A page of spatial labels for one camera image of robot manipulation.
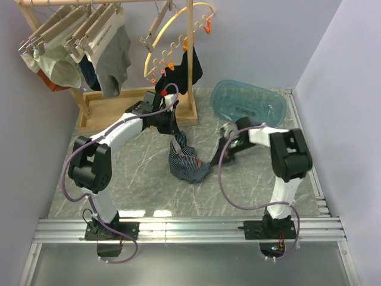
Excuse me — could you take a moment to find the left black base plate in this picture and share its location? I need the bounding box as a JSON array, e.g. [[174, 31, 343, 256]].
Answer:
[[84, 220, 139, 241]]

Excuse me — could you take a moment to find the grey hanging underwear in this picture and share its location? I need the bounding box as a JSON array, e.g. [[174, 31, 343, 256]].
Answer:
[[89, 12, 131, 98]]

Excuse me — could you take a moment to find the empty beige clip hanger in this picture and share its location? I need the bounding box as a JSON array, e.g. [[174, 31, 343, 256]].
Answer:
[[140, 0, 173, 53]]

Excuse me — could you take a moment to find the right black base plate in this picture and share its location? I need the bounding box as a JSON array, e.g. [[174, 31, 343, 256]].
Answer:
[[242, 220, 296, 240]]

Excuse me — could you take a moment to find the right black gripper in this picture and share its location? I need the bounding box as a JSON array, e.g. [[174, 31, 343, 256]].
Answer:
[[211, 136, 257, 166]]

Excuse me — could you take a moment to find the light green hanging underwear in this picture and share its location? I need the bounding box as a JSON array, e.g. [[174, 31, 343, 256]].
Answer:
[[33, 32, 83, 89]]

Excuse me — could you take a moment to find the orange hanging underwear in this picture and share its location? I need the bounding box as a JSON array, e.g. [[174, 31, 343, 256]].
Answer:
[[36, 69, 70, 92]]

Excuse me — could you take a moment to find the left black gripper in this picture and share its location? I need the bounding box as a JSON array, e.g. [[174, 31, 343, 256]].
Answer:
[[152, 108, 181, 136]]

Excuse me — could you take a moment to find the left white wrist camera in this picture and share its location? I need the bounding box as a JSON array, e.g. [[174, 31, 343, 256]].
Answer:
[[160, 90, 179, 111]]

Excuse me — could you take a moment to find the wooden clothes rack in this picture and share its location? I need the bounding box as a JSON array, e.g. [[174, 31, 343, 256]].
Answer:
[[14, 0, 199, 136]]

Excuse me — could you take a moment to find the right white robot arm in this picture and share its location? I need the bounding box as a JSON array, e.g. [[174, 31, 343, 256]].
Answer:
[[212, 117, 313, 238]]

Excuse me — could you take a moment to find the dark blue hanging underwear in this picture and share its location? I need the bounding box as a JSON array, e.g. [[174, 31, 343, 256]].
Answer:
[[79, 55, 101, 91]]

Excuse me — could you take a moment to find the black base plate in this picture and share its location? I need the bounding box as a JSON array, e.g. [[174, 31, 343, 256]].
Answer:
[[242, 220, 296, 240], [84, 220, 139, 241]]

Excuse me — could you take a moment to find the beige hanger with green underwear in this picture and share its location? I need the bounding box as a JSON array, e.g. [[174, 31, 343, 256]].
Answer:
[[18, 5, 92, 55]]

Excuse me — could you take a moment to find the blue plastic basin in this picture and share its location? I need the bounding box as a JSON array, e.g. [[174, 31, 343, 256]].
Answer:
[[210, 80, 287, 128]]

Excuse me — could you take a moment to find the navy striped underwear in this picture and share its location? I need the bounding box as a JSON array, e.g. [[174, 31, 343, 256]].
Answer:
[[168, 131, 211, 184]]

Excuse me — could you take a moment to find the purple cable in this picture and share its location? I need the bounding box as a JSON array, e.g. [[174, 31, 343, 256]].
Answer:
[[61, 83, 179, 265], [217, 122, 299, 262]]

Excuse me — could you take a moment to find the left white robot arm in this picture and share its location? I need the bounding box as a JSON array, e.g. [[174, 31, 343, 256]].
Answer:
[[65, 91, 180, 240]]

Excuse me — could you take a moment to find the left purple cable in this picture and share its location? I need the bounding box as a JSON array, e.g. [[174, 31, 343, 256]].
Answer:
[[61, 83, 179, 265]]

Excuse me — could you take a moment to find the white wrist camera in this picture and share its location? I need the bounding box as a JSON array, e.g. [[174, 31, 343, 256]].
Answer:
[[220, 122, 238, 139], [160, 90, 179, 111]]

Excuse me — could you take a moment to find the beige hanger with grey underwear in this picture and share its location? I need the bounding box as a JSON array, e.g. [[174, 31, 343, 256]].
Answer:
[[71, 3, 121, 63]]

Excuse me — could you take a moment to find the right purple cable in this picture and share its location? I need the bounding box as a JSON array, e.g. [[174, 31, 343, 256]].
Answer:
[[217, 122, 299, 262]]

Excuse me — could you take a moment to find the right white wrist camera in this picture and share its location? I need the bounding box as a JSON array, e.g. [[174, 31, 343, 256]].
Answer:
[[220, 122, 238, 139]]

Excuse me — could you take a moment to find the black hanging underwear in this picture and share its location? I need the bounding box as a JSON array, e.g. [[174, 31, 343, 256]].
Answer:
[[155, 48, 203, 95]]

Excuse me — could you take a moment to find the yellow curved clip hanger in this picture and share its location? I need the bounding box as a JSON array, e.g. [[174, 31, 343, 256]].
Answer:
[[143, 2, 215, 84]]

